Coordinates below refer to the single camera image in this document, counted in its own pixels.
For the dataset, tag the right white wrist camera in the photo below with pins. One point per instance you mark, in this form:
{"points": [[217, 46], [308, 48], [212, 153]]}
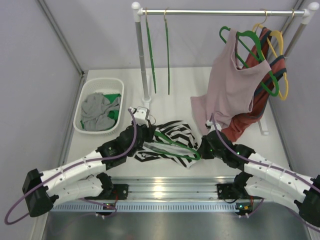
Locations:
{"points": [[212, 126]]}

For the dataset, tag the yellow hanger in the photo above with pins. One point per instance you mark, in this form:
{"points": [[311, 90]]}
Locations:
{"points": [[279, 37]]}

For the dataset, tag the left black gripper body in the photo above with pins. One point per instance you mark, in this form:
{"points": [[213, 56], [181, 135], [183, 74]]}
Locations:
{"points": [[149, 131]]}

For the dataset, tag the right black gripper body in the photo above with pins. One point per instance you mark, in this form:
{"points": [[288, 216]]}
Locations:
{"points": [[208, 152]]}

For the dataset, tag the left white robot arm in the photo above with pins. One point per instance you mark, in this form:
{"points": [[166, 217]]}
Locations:
{"points": [[85, 177]]}

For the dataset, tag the black white striped tank top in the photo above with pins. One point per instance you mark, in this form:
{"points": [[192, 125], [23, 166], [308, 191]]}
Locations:
{"points": [[146, 155]]}

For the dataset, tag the green cloth in basket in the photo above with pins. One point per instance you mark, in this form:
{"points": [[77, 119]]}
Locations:
{"points": [[113, 100]]}

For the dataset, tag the white plastic laundry basket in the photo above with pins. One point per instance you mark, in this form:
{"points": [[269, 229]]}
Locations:
{"points": [[99, 107]]}

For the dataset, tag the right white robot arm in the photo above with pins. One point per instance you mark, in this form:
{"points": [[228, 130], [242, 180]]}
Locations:
{"points": [[250, 164]]}

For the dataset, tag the aluminium mounting rail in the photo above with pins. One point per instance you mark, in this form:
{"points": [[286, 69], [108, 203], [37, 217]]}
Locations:
{"points": [[208, 188]]}

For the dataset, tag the metal clothes rack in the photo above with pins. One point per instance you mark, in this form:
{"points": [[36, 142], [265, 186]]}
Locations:
{"points": [[138, 12]]}

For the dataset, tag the grey cloth in basket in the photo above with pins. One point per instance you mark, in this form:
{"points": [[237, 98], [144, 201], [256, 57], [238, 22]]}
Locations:
{"points": [[95, 112]]}

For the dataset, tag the slotted grey cable duct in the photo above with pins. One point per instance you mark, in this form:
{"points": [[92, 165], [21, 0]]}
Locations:
{"points": [[155, 207]]}

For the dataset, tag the pink tank top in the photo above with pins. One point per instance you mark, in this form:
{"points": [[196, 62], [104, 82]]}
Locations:
{"points": [[230, 89]]}

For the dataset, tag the rust red tank top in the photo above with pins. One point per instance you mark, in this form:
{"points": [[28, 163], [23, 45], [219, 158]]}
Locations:
{"points": [[241, 122]]}

